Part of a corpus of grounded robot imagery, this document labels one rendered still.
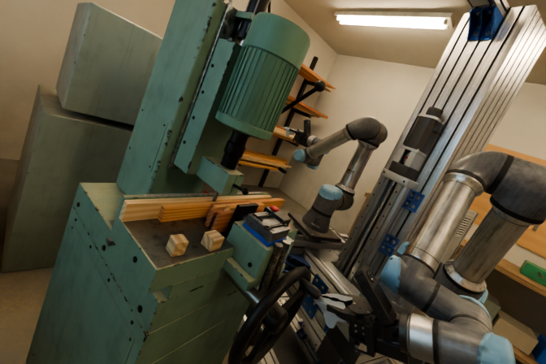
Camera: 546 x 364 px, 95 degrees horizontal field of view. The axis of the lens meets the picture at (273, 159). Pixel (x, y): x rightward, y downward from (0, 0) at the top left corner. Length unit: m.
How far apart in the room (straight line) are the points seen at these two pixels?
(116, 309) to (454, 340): 0.75
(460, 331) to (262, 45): 0.72
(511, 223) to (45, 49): 3.08
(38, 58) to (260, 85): 2.47
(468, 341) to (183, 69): 0.92
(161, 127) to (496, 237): 1.03
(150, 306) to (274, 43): 0.69
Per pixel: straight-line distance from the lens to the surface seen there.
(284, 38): 0.70
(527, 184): 0.87
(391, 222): 1.25
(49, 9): 2.94
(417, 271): 0.71
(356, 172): 1.43
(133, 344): 0.80
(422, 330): 0.63
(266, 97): 0.69
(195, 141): 0.81
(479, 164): 0.86
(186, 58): 0.87
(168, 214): 0.74
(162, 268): 0.61
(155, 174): 0.90
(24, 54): 2.96
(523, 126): 3.89
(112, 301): 0.87
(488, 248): 0.97
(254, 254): 0.70
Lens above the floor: 1.28
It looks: 9 degrees down
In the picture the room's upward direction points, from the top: 24 degrees clockwise
